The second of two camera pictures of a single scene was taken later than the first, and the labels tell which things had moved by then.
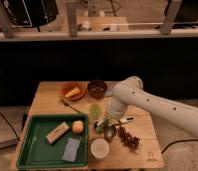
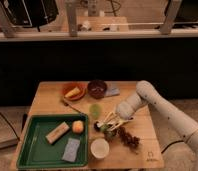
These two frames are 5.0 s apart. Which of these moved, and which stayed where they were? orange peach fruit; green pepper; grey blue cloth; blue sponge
Moved: green pepper
Stayed: orange peach fruit; blue sponge; grey blue cloth
